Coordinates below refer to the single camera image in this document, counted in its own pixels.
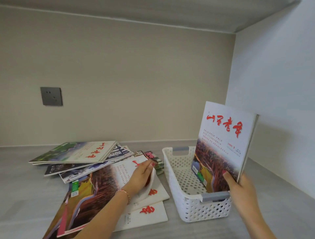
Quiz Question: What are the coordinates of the thin beaded bracelet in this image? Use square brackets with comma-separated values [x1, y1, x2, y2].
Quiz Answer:
[115, 189, 131, 205]

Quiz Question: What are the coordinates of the person's left hand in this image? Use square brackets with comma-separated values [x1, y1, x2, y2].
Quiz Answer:
[121, 159, 156, 199]

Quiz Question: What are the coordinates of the pile of scattered magazines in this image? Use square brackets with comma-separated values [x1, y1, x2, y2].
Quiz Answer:
[28, 141, 171, 239]

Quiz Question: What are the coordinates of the white perforated plastic basket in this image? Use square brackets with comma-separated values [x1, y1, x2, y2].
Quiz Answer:
[162, 146, 232, 223]

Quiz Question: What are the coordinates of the person's right hand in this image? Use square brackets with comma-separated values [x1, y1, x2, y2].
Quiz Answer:
[222, 170, 259, 216]

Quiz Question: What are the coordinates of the grey wall socket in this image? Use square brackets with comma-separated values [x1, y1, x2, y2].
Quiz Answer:
[40, 87, 63, 107]

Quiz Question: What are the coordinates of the white red-title autumn magazine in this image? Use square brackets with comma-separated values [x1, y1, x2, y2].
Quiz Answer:
[57, 159, 170, 238]
[191, 101, 259, 194]

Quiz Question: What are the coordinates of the person's left forearm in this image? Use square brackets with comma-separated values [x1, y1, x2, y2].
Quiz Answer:
[73, 191, 131, 239]

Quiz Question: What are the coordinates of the person's right forearm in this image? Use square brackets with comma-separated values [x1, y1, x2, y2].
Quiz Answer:
[236, 209, 276, 239]

